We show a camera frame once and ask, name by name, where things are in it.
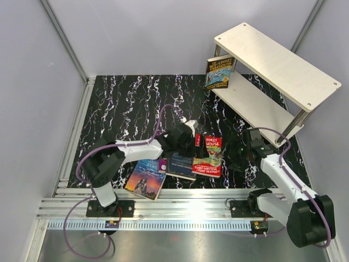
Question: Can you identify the yellow 169-Storey Treehouse book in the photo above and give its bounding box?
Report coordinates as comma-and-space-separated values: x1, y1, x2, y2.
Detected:
203, 54, 235, 90

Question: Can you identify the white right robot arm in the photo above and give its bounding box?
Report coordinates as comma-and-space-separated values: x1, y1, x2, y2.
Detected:
229, 127, 336, 248

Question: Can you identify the dark blue book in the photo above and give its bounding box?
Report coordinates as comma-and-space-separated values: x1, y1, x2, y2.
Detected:
165, 153, 196, 181

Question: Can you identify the black marble pattern mat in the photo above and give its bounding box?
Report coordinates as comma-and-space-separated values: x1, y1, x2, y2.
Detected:
68, 74, 310, 189

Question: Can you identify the aluminium frame rail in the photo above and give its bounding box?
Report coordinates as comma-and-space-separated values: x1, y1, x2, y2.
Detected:
29, 76, 329, 261

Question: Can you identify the red 13-Storey Treehouse book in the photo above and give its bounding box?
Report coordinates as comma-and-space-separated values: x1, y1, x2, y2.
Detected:
192, 134, 222, 178

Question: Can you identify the purple paperback book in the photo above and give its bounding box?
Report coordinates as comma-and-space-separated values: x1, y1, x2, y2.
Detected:
158, 159, 167, 174

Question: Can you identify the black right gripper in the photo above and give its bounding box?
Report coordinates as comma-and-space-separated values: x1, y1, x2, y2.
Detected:
215, 135, 251, 172

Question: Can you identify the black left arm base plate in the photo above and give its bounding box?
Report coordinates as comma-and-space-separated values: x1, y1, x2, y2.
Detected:
86, 200, 135, 218

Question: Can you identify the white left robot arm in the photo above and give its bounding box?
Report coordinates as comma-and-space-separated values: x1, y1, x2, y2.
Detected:
77, 120, 198, 217

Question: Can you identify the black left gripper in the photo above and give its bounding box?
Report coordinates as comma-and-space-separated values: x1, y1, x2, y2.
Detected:
175, 135, 208, 159

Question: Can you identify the white two-tier shelf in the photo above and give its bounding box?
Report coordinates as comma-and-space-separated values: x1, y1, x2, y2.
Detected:
213, 22, 341, 147

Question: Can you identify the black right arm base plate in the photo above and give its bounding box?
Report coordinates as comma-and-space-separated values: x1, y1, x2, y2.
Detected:
225, 199, 272, 218

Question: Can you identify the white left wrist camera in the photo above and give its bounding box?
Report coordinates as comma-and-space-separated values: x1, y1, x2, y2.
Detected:
180, 117, 198, 136

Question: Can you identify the Jane Eyre book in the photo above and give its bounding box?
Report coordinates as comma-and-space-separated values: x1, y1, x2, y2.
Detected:
125, 159, 166, 201

